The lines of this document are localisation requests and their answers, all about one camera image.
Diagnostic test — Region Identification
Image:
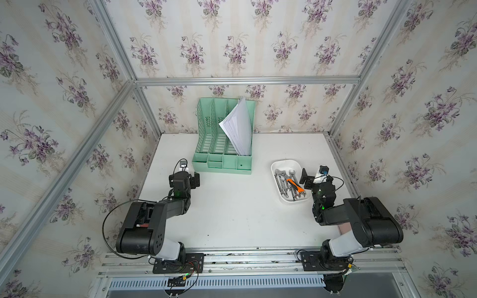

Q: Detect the orange handled adjustable wrench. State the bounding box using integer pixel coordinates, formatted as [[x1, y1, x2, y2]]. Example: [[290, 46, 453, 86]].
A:
[[286, 178, 304, 193]]

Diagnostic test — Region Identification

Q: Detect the white plastic storage box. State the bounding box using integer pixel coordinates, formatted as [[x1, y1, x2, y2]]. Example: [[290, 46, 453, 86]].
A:
[[271, 160, 312, 205]]

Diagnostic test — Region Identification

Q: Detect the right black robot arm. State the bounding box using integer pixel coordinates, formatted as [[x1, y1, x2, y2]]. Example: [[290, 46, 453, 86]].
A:
[[299, 166, 404, 267]]

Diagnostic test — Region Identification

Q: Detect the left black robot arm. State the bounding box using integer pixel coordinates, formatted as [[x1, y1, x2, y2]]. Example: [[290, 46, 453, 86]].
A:
[[116, 171, 200, 264]]

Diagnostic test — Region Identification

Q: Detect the pink case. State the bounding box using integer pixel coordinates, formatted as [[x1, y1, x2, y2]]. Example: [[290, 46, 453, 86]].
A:
[[338, 222, 352, 235]]

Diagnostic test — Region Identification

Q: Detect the green file organizer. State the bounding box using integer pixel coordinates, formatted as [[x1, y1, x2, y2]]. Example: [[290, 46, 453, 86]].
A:
[[192, 98, 252, 175]]

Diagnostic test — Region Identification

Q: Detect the white paper stack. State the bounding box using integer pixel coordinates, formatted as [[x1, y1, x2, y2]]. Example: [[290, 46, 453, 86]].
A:
[[219, 97, 253, 156]]

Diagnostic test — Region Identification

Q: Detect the small circuit board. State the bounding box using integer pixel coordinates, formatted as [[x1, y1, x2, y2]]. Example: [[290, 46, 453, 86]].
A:
[[167, 276, 188, 288]]

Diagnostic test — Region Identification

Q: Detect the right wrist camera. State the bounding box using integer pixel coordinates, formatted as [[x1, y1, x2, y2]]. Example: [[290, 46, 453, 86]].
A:
[[314, 165, 329, 184]]

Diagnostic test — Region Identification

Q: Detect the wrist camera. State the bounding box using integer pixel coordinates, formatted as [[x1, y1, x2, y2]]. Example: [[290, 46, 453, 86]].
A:
[[174, 158, 188, 172], [314, 165, 329, 184]]

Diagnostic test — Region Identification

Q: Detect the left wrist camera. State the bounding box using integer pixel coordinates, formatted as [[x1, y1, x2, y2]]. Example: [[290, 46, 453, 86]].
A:
[[174, 158, 188, 172]]

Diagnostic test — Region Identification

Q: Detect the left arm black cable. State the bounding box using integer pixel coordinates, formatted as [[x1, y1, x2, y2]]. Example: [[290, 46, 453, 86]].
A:
[[102, 199, 157, 260]]

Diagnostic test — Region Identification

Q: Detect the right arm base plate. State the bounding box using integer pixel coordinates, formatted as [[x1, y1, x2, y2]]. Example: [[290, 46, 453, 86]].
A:
[[296, 250, 354, 272]]

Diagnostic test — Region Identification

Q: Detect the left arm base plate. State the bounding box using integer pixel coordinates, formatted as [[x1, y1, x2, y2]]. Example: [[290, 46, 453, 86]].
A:
[[152, 253, 205, 274]]

